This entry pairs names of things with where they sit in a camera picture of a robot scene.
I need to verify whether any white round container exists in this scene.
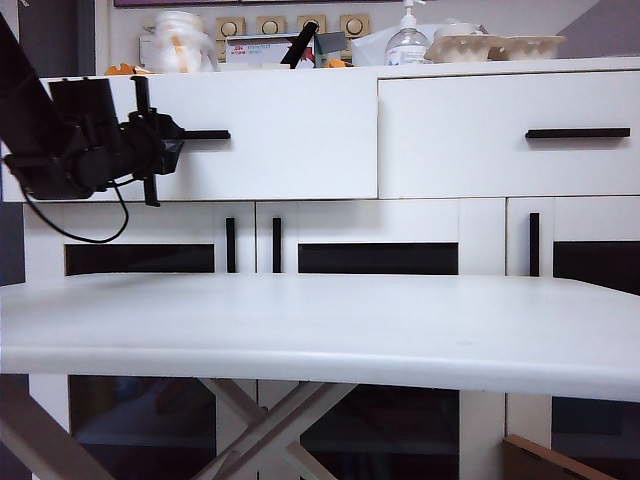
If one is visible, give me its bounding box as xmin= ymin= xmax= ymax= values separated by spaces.
xmin=433 ymin=20 xmax=489 ymax=39

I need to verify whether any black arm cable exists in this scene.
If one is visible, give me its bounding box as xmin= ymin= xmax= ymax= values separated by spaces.
xmin=3 ymin=154 xmax=131 ymax=245

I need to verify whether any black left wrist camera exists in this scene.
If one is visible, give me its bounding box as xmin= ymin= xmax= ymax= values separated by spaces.
xmin=48 ymin=77 xmax=119 ymax=151

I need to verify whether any black slanted bar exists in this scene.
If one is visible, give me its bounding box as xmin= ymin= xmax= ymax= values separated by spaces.
xmin=280 ymin=21 xmax=320 ymax=71

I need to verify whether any small white box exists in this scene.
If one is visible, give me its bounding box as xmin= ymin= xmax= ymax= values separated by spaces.
xmin=138 ymin=33 xmax=161 ymax=67

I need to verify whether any white translucent plastic bag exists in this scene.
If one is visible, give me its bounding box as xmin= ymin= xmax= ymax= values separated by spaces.
xmin=350 ymin=25 xmax=402 ymax=67

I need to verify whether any black vertical door handle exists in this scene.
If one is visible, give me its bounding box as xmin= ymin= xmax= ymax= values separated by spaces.
xmin=529 ymin=212 xmax=542 ymax=278
xmin=271 ymin=216 xmax=283 ymax=275
xmin=225 ymin=216 xmax=238 ymax=275

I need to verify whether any white printed cardboard box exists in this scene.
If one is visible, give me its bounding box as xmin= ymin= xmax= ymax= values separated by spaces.
xmin=224 ymin=34 xmax=319 ymax=69

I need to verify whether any purple picture frame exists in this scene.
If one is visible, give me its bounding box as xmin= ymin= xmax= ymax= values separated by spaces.
xmin=240 ymin=0 xmax=402 ymax=5
xmin=113 ymin=0 xmax=241 ymax=8

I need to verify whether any teal grey card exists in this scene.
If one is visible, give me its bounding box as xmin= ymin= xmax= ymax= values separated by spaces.
xmin=314 ymin=31 xmax=348 ymax=58

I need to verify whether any white translucent plastic jar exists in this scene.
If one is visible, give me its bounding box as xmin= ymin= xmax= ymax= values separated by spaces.
xmin=142 ymin=10 xmax=222 ymax=74

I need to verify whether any brown wooden board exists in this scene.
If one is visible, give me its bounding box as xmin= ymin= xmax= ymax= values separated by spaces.
xmin=501 ymin=433 xmax=617 ymax=480

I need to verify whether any white glass-panel cabinet door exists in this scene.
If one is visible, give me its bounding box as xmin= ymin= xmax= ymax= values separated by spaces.
xmin=505 ymin=195 xmax=640 ymax=480
xmin=22 ymin=200 xmax=258 ymax=480
xmin=255 ymin=198 xmax=508 ymax=480

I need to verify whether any white crossed table leg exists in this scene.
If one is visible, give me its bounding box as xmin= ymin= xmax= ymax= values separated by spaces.
xmin=191 ymin=382 xmax=359 ymax=480
xmin=201 ymin=378 xmax=332 ymax=480

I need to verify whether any black drawer handle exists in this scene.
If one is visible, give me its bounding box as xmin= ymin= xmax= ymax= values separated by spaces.
xmin=524 ymin=127 xmax=632 ymax=141
xmin=180 ymin=130 xmax=232 ymax=142

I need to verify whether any white sideboard cabinet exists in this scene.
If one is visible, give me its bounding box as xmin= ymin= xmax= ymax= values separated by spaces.
xmin=0 ymin=55 xmax=640 ymax=480

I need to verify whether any wooden wall dimmer switch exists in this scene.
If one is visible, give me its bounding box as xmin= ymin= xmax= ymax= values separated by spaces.
xmin=255 ymin=15 xmax=288 ymax=38
xmin=339 ymin=13 xmax=372 ymax=39
xmin=296 ymin=14 xmax=329 ymax=37
xmin=215 ymin=16 xmax=248 ymax=44

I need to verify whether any clear pump sanitizer bottle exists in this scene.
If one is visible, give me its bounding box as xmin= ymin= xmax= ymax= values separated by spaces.
xmin=384 ymin=0 xmax=432 ymax=67

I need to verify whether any orange crumpled wrapper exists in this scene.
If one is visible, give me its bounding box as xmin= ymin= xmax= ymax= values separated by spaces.
xmin=104 ymin=62 xmax=152 ymax=77

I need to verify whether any beige egg carton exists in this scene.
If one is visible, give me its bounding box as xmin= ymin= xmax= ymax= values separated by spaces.
xmin=424 ymin=32 xmax=568 ymax=64

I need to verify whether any white cabinet drawer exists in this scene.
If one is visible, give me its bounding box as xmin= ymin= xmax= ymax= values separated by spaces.
xmin=377 ymin=70 xmax=640 ymax=201
xmin=0 ymin=69 xmax=380 ymax=204

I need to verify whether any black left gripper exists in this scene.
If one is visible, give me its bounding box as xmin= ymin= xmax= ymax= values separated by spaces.
xmin=117 ymin=74 xmax=187 ymax=208

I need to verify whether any brown slanted beam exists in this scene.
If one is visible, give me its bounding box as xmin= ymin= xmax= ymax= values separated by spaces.
xmin=0 ymin=377 xmax=117 ymax=480

